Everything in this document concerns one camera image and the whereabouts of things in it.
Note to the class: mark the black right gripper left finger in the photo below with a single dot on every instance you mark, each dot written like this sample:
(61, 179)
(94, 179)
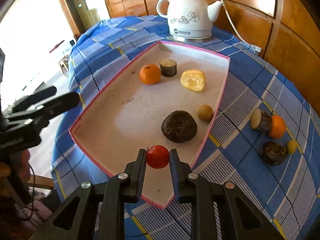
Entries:
(97, 206)

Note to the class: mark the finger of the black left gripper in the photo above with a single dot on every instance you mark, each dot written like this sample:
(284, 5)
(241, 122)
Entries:
(52, 108)
(25, 102)

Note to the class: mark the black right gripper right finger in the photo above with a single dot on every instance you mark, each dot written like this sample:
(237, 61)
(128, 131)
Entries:
(217, 211)

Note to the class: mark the dark oblong fruit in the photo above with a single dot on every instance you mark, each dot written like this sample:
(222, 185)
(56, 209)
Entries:
(273, 154)

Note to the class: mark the small tan round fruit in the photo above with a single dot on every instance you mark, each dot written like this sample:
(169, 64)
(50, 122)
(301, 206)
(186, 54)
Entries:
(205, 113)
(291, 147)

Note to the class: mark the large orange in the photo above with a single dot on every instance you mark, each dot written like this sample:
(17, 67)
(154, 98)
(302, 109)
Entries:
(278, 127)

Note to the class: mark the dark cut log piece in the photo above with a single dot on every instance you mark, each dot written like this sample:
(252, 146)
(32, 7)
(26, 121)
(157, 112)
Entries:
(260, 120)

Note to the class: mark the small red tomato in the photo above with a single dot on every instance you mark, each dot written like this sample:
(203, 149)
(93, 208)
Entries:
(157, 157)

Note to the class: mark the dark round fruit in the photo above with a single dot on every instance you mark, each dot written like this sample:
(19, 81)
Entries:
(179, 127)

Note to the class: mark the orange with stem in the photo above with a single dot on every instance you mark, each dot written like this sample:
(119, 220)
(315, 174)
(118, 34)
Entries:
(150, 74)

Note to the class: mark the pale-topped cut log piece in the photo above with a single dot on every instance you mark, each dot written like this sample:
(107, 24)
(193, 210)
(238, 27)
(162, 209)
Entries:
(168, 68)

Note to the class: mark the yellow apple-like fruit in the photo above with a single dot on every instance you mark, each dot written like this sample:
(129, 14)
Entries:
(194, 80)

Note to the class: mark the person's left hand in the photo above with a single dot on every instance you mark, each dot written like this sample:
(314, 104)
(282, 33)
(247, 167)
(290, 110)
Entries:
(21, 167)

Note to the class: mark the wooden framed doorway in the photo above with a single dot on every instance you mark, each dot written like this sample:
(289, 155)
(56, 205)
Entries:
(83, 14)

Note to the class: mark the pink-rimmed white tray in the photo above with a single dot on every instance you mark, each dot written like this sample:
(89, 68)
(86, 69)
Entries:
(126, 115)

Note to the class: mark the white ceramic electric kettle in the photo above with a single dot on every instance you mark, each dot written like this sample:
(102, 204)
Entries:
(191, 19)

